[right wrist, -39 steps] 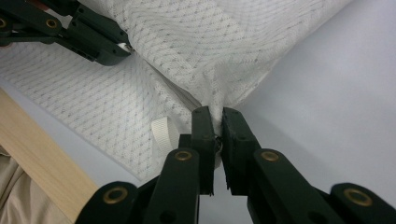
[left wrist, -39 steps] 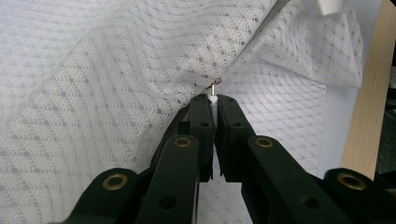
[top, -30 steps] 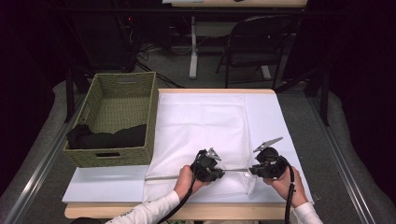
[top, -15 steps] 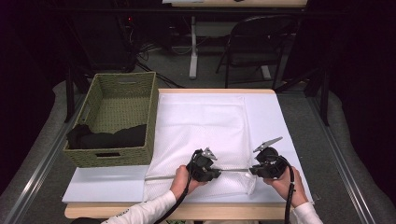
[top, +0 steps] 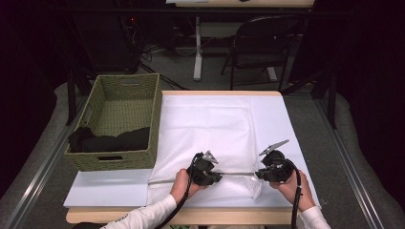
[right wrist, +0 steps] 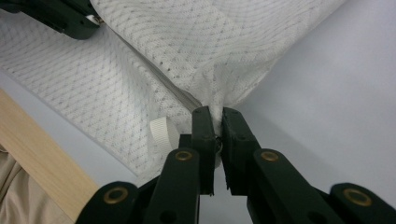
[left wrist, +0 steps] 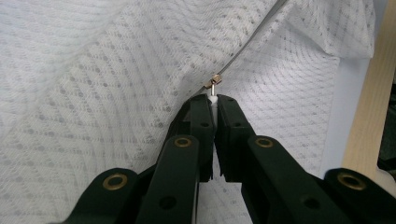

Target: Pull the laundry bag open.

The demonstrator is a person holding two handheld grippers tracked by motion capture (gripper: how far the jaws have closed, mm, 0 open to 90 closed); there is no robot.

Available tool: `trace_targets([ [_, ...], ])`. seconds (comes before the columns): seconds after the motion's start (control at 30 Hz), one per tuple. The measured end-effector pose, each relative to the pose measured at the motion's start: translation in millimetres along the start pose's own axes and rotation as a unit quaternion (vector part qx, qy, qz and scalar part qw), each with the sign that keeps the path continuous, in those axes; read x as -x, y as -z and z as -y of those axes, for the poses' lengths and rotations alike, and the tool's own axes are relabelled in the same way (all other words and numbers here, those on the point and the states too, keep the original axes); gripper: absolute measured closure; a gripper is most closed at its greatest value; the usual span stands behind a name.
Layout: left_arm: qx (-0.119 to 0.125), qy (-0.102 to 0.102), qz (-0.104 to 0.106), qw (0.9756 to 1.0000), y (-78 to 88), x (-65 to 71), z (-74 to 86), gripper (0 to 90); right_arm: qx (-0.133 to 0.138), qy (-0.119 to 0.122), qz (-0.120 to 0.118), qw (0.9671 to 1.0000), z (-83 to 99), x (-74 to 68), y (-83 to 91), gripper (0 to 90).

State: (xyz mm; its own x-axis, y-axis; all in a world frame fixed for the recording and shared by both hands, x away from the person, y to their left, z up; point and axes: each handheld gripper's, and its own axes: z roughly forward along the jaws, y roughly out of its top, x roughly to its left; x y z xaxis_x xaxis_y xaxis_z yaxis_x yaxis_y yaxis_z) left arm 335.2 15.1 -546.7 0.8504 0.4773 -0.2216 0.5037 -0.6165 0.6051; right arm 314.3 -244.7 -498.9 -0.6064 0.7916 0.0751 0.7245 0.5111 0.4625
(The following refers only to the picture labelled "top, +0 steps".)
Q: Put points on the white desk leg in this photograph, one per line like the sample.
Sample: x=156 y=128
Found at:
x=198 y=51

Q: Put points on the green woven basket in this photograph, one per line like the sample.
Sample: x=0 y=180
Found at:
x=121 y=111

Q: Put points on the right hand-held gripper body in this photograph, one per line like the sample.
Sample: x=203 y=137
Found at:
x=278 y=168

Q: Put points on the black folding chair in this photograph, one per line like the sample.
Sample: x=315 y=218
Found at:
x=264 y=35

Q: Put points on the black stand post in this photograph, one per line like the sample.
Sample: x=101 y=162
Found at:
x=71 y=95

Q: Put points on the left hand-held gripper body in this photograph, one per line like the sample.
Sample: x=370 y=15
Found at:
x=200 y=171

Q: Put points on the white mesh laundry bag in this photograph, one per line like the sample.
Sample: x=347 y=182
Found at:
x=207 y=133

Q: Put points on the black cloth garment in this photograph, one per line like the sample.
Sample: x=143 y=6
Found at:
x=111 y=143

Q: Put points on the person's left hand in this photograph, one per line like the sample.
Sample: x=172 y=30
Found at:
x=182 y=187

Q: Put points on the person's right hand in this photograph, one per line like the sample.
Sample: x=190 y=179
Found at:
x=299 y=194

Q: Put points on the metal floor rail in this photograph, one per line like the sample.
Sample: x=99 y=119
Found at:
x=41 y=171
x=347 y=159

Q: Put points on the light wooden table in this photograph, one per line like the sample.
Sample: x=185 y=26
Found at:
x=229 y=217

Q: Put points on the white table cover board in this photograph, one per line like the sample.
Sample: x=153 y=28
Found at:
x=280 y=127

